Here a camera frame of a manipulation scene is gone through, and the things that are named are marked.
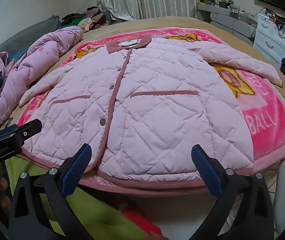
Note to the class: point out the pink printed blanket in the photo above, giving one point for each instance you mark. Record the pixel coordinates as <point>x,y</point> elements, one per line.
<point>265,120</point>

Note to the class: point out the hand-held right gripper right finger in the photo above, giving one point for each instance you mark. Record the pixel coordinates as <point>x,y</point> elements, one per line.
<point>207,171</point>

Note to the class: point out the pink quilted jacket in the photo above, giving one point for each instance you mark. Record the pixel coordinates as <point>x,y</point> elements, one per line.
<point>145,92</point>

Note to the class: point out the pink comforter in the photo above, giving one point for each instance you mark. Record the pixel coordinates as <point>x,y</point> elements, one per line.
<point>45,52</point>

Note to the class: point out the bed with beige sheet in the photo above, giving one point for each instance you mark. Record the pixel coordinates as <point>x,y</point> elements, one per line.
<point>172,23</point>

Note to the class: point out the grey headboard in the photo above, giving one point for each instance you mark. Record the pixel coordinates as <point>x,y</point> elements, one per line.
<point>20,33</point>

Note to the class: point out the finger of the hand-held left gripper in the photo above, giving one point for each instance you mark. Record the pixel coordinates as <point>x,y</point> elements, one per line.
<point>31,127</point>

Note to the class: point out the pile of clothes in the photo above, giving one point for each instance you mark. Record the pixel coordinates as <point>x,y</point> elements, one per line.
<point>92,17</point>

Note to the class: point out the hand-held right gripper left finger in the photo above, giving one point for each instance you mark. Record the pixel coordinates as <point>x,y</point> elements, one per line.
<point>75,166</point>

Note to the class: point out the red cloth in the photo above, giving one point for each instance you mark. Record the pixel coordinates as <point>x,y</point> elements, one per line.
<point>140,220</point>

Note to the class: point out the green fleece cloth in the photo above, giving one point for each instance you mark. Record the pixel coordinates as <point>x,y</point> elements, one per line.
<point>95,212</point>

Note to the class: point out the person's left hand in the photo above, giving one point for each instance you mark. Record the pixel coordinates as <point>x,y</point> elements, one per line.
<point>4,185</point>

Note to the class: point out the white drawer cabinet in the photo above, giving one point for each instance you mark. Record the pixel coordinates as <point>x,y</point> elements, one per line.
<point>270,37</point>

